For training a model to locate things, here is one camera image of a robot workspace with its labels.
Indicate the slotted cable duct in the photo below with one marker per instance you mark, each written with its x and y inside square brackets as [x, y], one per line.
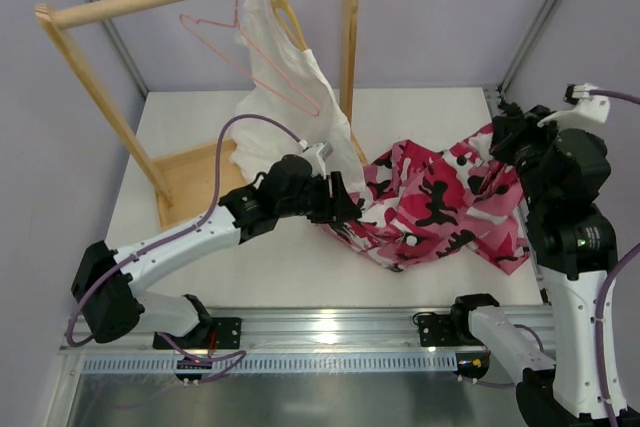
[274, 363]

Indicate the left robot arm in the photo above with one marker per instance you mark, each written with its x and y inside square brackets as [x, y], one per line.
[112, 286]

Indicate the wooden clothes rack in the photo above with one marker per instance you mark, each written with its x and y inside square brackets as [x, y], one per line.
[180, 181]

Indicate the wooden hanger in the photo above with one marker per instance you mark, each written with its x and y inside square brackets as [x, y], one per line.
[287, 18]

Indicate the aluminium mounting rail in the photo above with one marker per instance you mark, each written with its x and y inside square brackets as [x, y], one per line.
[326, 330]

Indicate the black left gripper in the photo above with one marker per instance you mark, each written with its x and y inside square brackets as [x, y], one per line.
[335, 198]

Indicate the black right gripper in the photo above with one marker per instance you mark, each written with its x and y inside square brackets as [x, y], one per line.
[507, 134]

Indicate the white t-shirt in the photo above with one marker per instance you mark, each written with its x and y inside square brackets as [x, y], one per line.
[292, 90]

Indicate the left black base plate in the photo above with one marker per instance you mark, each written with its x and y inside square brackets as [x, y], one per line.
[225, 333]

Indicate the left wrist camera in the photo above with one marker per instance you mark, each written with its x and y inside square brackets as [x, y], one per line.
[316, 155]

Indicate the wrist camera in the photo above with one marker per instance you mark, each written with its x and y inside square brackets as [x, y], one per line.
[587, 111]
[316, 155]

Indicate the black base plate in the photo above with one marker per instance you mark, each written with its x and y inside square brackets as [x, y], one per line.
[435, 330]
[225, 333]

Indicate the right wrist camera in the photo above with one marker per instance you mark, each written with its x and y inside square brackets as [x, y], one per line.
[587, 111]

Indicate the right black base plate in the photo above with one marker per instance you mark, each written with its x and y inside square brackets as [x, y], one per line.
[435, 330]

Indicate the pink camouflage trousers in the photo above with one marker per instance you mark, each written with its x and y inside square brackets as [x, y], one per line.
[421, 205]

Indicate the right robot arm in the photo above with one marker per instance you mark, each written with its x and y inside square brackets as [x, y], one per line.
[561, 168]

